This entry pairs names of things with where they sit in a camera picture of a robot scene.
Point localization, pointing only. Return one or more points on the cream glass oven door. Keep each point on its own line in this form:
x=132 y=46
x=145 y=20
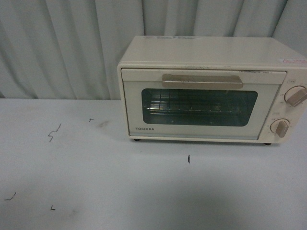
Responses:
x=256 y=90

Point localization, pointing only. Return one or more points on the cream Toshiba toaster oven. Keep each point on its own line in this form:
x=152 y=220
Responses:
x=222 y=53

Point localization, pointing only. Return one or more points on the white pleated curtain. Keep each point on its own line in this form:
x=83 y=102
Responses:
x=69 y=49

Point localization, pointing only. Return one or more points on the lower beige timer knob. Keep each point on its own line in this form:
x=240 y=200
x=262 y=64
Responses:
x=280 y=127

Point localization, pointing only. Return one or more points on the upper beige temperature knob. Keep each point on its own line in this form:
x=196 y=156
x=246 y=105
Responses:
x=296 y=95

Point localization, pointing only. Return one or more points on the red warning sticker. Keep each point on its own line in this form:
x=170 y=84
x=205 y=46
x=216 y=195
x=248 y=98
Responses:
x=295 y=61

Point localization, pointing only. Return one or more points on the metal wire oven rack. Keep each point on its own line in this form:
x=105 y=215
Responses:
x=179 y=101

